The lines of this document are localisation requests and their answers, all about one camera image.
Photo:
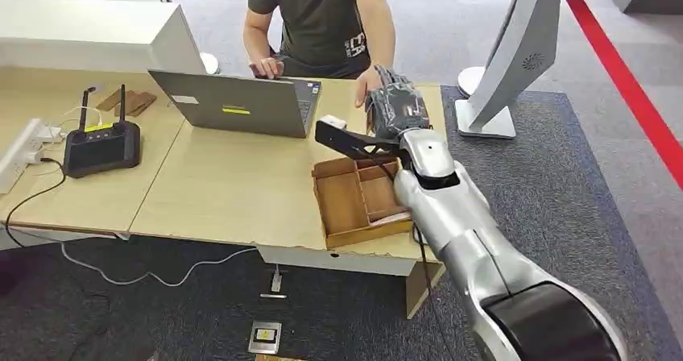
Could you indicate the person's right hand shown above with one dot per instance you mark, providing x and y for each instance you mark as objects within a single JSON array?
[{"x": 268, "y": 68}]

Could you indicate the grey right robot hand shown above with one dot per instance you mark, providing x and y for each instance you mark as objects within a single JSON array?
[{"x": 397, "y": 110}]

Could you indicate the person's left hand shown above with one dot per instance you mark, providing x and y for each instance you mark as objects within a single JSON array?
[{"x": 367, "y": 83}]

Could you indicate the wooden compartment box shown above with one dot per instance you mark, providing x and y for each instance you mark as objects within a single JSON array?
[{"x": 344, "y": 204}]

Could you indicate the pale printed card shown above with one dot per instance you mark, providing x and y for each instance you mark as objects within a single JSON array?
[{"x": 392, "y": 219}]

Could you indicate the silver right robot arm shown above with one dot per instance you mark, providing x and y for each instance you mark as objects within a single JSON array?
[{"x": 469, "y": 241}]

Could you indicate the grey laptop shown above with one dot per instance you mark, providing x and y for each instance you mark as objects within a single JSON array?
[{"x": 237, "y": 105}]

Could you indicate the round white base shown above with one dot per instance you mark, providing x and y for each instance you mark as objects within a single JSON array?
[
  {"x": 469, "y": 80},
  {"x": 211, "y": 63}
]

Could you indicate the person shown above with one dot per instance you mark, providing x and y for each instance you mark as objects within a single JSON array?
[{"x": 320, "y": 22}]

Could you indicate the silver kiosk stand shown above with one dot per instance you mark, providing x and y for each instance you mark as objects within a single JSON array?
[{"x": 523, "y": 49}]

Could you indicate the brown wooden pieces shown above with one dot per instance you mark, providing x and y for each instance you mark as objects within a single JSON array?
[{"x": 130, "y": 102}]

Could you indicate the dark grey rug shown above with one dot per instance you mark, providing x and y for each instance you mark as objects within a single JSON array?
[{"x": 544, "y": 150}]

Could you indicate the white counter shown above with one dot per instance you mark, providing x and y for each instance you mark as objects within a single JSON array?
[{"x": 93, "y": 38}]

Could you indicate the black device with two antennas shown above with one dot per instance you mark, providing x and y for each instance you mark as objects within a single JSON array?
[{"x": 101, "y": 147}]

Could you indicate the white plug on floor plate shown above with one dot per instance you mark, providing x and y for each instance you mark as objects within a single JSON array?
[{"x": 276, "y": 283}]

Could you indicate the white charger plug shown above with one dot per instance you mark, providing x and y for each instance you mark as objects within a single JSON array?
[{"x": 52, "y": 134}]

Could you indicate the red floor tape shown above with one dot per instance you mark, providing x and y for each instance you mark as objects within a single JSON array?
[{"x": 621, "y": 75}]

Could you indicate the metal floor socket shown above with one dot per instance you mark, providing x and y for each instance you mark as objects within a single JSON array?
[{"x": 264, "y": 337}]

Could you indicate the white power strip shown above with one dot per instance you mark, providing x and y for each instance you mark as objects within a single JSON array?
[{"x": 16, "y": 156}]

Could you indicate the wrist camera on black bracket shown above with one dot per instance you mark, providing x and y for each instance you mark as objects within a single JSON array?
[{"x": 352, "y": 142}]

